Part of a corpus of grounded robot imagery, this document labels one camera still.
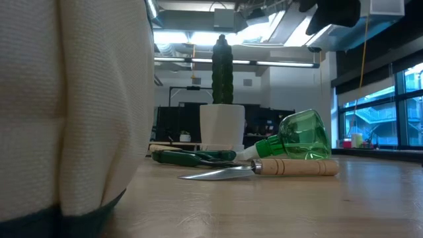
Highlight cream canvas gardening bag green trim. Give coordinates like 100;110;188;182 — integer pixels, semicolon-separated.
0;0;157;238

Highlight black metal table frame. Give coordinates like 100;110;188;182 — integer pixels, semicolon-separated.
332;147;423;163

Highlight green-handled pointed garden snips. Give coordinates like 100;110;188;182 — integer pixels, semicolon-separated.
180;149;237;162

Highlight white hexagonal plant pot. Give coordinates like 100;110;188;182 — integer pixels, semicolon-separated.
199;103;246;151

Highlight tall green cactus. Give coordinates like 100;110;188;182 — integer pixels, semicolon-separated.
211;34;235;105

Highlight black background rig frame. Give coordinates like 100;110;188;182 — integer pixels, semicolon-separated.
169;85;214;107

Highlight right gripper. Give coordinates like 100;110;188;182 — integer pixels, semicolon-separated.
299;0;362;36

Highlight silver ceiling air duct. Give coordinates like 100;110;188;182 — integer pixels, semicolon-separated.
305;0;406;52

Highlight wooden-handled hand rake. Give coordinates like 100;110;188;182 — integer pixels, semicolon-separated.
148;144;183;153

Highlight wooden-handled silver trowel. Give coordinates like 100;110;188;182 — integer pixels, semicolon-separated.
177;158;340;181

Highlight long ceiling light strip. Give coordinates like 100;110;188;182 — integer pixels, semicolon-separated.
154;56;321;69

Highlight green spray bottle white nozzle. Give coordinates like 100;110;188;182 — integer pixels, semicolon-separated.
235;109;332;162

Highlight green-handled bypass pruning shears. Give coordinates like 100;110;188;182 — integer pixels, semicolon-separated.
151;150;247;168

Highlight yellow hanging cable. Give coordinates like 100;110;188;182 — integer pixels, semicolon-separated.
348;15;370;136

